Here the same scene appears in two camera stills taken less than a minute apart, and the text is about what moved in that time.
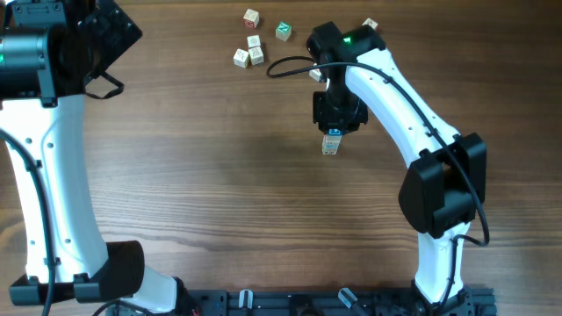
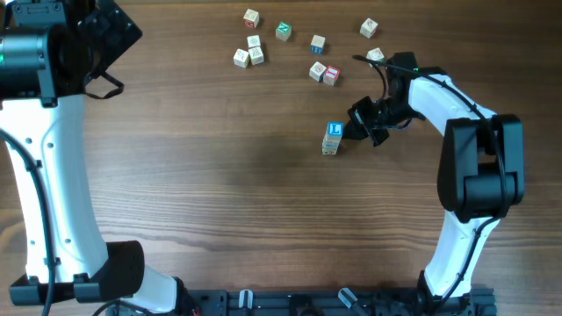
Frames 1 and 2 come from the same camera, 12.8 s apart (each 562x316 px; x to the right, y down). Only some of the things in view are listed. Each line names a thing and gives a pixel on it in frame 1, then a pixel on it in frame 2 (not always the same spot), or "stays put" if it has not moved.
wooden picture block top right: [371, 23] stays put
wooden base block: [329, 152] stays put
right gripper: [325, 122] to [357, 113]
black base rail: [474, 301] stays put
